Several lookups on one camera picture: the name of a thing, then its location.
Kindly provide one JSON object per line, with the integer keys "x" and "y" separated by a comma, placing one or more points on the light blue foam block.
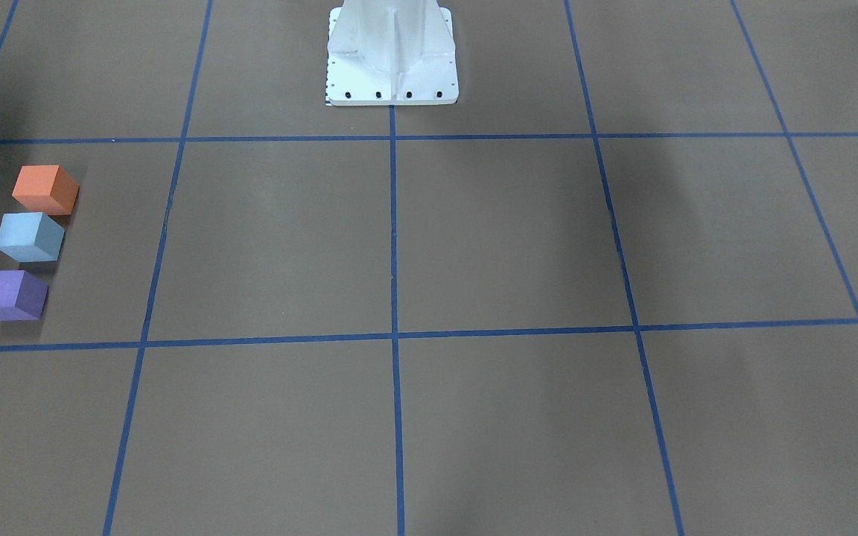
{"x": 31, "y": 237}

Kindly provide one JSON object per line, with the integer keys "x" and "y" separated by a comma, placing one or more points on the orange foam block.
{"x": 46, "y": 188}

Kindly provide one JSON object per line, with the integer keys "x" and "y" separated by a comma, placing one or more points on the purple foam block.
{"x": 22, "y": 296}

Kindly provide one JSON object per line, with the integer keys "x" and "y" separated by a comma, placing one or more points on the white pedestal column base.
{"x": 391, "y": 53}

